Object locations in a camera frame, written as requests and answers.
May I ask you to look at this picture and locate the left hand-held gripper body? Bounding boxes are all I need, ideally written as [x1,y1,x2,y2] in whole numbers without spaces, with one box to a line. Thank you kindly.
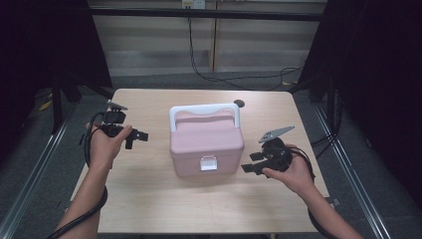
[99,99,140,141]

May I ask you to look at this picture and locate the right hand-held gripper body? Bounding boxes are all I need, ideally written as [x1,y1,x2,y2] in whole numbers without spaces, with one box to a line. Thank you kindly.
[258,124,296,173]

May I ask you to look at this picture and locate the pink storage box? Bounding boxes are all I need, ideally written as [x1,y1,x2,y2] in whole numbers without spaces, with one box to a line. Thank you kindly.
[168,103,246,177]

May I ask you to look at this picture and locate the person's left hand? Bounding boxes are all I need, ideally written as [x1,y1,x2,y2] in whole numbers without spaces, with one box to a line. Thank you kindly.
[86,121,133,172]

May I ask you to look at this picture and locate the person's right hand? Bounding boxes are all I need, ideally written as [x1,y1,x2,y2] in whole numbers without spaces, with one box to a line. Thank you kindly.
[262,142,317,200]

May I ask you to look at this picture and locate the yellow floor tape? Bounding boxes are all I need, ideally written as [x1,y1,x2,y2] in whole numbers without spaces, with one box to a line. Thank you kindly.
[38,99,54,113]

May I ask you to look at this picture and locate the black metal stand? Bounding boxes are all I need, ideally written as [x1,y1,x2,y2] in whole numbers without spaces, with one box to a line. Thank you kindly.
[324,78,342,137]

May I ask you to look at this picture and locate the black curtain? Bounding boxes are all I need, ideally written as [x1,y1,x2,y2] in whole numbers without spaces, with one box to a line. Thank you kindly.
[297,0,422,213]
[0,0,113,167]

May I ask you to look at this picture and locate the black horizontal bar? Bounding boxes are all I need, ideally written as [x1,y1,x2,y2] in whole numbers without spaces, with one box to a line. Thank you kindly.
[89,8,327,23]

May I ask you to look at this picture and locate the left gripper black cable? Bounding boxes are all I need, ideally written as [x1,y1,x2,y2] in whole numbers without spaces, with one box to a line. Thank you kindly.
[46,111,109,239]

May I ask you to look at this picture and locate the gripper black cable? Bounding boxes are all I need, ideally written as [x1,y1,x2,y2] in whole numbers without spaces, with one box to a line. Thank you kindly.
[46,111,109,239]
[288,147,341,239]

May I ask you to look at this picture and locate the black floor cable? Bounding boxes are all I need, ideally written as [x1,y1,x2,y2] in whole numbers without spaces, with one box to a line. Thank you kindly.
[311,133,337,159]

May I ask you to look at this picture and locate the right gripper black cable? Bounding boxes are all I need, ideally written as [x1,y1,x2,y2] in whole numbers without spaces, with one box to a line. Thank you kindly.
[288,147,341,239]

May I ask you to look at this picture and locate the black wall cable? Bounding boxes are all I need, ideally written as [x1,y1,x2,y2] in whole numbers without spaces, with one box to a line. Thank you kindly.
[187,16,305,92]

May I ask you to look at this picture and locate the white wall outlet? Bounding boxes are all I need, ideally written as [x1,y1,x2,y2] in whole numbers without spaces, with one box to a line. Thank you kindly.
[181,0,207,10]

